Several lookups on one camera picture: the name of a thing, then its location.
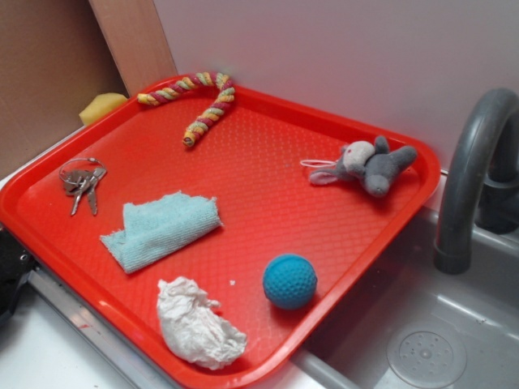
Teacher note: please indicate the red plastic tray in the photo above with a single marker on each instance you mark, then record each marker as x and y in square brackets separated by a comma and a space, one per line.
[250, 162]

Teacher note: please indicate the gray plush donkey toy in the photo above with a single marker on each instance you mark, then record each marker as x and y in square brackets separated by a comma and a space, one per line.
[373, 165]

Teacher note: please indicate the light wooden board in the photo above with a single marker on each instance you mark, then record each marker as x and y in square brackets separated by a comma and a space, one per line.
[136, 40]

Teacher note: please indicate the brown cardboard panel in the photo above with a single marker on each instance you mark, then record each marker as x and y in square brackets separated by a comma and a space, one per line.
[54, 61]

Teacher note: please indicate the crumpled white paper tissue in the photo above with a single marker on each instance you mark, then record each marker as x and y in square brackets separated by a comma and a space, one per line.
[192, 330]

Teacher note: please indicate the multicolor twisted rope toy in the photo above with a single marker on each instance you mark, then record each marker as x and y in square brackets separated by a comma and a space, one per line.
[186, 85]

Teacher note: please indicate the yellow sponge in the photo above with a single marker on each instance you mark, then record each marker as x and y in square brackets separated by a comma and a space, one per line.
[100, 106]

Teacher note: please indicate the blue dimpled rubber ball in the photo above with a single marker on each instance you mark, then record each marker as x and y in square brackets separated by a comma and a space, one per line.
[289, 282]

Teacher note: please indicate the black robot gripper part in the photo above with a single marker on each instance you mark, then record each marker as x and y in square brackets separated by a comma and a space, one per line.
[16, 264]

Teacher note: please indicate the gray plastic sink basin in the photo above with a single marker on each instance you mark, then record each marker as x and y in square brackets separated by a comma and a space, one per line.
[405, 324]

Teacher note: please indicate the light blue microfiber cloth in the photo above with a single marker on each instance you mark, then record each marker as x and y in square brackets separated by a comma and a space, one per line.
[156, 229]

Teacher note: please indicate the silver keys on ring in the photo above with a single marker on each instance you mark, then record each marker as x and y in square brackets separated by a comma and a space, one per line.
[80, 178]

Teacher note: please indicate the gray plastic faucet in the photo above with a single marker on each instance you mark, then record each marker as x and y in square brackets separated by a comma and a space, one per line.
[482, 184]

